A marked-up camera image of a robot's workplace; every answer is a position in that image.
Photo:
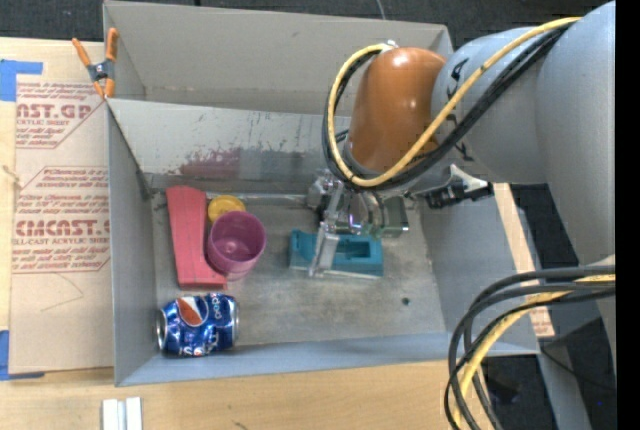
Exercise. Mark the black cylinder on white bracket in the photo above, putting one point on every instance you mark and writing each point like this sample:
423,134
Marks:
452,195

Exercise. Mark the brown cardboard board red print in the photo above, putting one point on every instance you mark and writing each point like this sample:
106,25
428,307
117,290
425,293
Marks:
60,308

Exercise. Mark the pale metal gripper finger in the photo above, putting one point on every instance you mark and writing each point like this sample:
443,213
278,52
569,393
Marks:
329,254
316,254

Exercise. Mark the red-brown flat block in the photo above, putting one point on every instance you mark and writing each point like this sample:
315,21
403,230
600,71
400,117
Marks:
187,238

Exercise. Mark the blue crushed soda can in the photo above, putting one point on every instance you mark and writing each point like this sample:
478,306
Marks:
197,325

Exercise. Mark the grey metal bin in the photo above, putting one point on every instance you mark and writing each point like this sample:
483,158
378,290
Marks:
325,313

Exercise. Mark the purple plastic cup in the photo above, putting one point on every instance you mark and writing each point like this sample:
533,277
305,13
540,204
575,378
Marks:
235,243

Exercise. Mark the teal tape dispenser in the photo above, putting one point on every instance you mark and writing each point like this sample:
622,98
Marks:
357,259

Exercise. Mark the yellow round lid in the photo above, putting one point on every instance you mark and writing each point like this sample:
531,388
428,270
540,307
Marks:
225,205

